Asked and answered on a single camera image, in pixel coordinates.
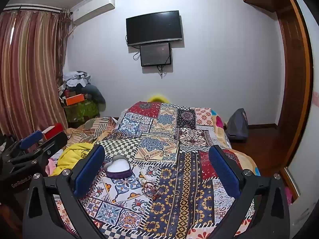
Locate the grey backpack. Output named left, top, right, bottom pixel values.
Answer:
left=225, top=108, right=249, bottom=142

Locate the striped red curtain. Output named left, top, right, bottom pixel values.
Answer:
left=0, top=11, right=69, bottom=136

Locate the white air conditioner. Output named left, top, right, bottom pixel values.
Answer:
left=71, top=0, right=115, bottom=26

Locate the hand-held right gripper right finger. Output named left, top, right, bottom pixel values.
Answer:
left=208, top=144, right=291, bottom=239

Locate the pile of clothes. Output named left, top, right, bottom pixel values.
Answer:
left=58, top=71, right=91, bottom=97

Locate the yellow floral blanket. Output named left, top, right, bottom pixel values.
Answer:
left=212, top=108, right=232, bottom=150

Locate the red box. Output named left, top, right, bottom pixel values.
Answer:
left=41, top=123, right=64, bottom=141

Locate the curtain rail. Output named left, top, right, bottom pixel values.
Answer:
left=2, top=4, right=63, bottom=12

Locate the yellow towel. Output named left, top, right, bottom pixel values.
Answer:
left=51, top=142, right=96, bottom=176

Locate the patchwork patterned blanket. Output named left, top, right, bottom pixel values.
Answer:
left=53, top=101, right=261, bottom=239

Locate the yellow plush toy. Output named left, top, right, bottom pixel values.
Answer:
left=147, top=94, right=170, bottom=104

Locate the black wall television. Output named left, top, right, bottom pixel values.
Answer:
left=126, top=10, right=183, bottom=46

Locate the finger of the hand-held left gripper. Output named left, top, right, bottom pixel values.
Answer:
left=2, top=130, right=44, bottom=160
left=25, top=132, right=68, bottom=163

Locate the purple heart-shaped jewelry box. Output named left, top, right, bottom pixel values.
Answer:
left=104, top=155, right=132, bottom=179

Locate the beige striped blanket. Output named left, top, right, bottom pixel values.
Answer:
left=66, top=117, right=117, bottom=145

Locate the small black monitor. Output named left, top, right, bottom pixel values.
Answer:
left=140, top=42, right=172, bottom=67

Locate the orange box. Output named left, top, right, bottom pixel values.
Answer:
left=65, top=95, right=85, bottom=105

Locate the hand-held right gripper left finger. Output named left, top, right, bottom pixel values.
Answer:
left=22, top=144, right=110, bottom=239

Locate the red string beaded bracelet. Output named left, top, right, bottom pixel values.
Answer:
left=143, top=182, right=162, bottom=201

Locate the pink cloth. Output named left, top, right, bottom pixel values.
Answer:
left=47, top=158, right=57, bottom=175

